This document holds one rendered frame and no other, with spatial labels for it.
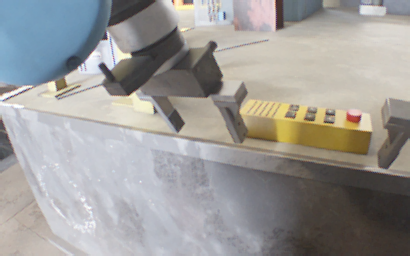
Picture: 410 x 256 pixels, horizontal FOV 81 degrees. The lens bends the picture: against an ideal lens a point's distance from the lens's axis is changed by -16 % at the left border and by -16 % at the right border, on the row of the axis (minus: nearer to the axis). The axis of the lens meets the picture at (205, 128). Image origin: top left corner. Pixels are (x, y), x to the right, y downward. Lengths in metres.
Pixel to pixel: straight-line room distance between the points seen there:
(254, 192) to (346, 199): 0.17
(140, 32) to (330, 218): 0.44
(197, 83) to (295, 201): 0.29
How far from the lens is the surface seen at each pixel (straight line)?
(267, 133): 0.52
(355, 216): 0.54
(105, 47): 1.15
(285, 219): 0.57
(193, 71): 0.34
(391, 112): 0.33
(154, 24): 0.34
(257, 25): 2.02
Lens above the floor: 0.96
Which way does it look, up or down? 26 degrees down
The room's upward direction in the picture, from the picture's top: 5 degrees counter-clockwise
